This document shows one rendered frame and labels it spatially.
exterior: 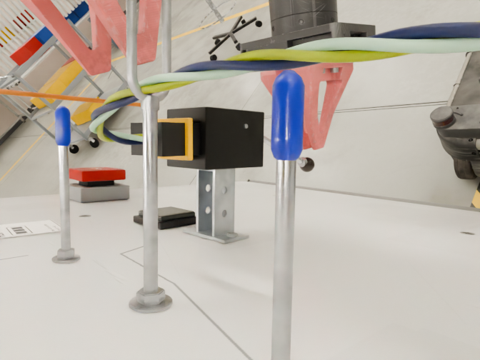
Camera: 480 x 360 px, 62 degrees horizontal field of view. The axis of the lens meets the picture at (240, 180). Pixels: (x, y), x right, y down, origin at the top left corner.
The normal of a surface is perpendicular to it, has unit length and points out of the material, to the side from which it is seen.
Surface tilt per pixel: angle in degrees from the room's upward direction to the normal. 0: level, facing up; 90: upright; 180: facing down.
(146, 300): 71
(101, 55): 92
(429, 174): 0
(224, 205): 94
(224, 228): 94
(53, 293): 48
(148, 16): 101
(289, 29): 53
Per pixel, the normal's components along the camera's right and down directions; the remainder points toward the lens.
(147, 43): 0.71, 0.25
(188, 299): 0.02, -0.99
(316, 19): 0.22, 0.18
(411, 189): -0.55, -0.62
